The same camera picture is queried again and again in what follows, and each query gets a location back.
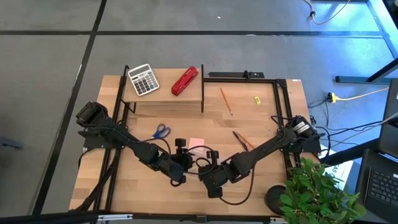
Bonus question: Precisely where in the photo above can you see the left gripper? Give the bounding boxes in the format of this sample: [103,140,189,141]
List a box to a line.
[159,149,194,188]

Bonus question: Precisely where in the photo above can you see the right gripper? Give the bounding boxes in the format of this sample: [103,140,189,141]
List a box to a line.
[198,161,234,199]

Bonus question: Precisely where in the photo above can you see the pink sticky note pad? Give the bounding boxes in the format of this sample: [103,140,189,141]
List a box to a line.
[188,137,205,154]

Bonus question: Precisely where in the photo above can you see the blue handled scissors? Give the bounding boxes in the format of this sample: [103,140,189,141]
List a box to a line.
[150,123,172,141]

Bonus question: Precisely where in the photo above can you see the dark purple pen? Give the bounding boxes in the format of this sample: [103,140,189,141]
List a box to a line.
[232,130,250,152]

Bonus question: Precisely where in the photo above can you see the orange pencil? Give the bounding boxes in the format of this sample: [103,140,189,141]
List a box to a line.
[219,87,234,116]
[236,132,257,150]

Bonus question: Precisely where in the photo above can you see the black round plant pot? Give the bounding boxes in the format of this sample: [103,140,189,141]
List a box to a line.
[264,184,290,216]

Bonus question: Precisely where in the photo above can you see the wooden shelf with black legs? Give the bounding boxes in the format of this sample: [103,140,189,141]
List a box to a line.
[121,64,205,114]

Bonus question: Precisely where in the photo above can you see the red stapler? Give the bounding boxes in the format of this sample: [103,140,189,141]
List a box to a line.
[170,65,200,96]

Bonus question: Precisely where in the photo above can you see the green leafy plant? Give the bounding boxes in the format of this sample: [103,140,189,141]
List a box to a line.
[279,157,368,224]

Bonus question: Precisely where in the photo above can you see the white grey desk calculator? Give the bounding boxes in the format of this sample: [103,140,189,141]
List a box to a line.
[127,63,160,96]

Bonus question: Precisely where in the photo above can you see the black mounting bar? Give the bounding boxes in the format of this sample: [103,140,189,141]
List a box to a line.
[207,70,266,79]

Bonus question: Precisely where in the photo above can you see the white printed sheet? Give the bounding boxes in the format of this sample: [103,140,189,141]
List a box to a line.
[322,144,354,191]

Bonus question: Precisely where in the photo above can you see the black slanted beam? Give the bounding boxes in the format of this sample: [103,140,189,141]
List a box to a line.
[319,138,384,166]

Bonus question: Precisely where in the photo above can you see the black laptop with keyboard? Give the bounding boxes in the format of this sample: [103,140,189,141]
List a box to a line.
[355,148,398,222]

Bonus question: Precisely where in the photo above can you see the black neighbouring table base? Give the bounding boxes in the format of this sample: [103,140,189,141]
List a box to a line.
[335,57,398,85]

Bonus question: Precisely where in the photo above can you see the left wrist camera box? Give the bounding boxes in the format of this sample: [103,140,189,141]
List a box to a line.
[174,138,187,154]

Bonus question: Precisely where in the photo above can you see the black aluminium table frame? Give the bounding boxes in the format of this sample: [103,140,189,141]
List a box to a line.
[70,64,313,224]

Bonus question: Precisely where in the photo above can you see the yellow extension cord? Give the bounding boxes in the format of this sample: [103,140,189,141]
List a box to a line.
[326,86,390,104]

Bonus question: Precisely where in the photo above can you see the beige floor cable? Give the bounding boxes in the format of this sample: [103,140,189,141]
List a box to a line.
[303,0,352,26]

